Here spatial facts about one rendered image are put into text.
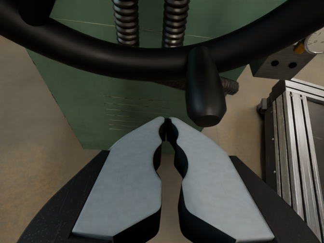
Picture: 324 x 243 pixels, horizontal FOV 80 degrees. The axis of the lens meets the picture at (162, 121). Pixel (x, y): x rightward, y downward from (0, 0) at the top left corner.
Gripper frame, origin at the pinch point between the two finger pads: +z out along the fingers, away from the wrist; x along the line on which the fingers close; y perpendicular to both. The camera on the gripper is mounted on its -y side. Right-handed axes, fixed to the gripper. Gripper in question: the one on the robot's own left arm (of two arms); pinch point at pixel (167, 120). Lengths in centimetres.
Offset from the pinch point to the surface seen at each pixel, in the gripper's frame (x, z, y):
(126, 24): -4.0, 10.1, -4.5
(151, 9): -2.2, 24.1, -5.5
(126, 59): -3.2, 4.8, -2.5
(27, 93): -61, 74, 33
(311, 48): 21.9, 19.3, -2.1
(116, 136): -14, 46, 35
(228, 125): 36, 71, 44
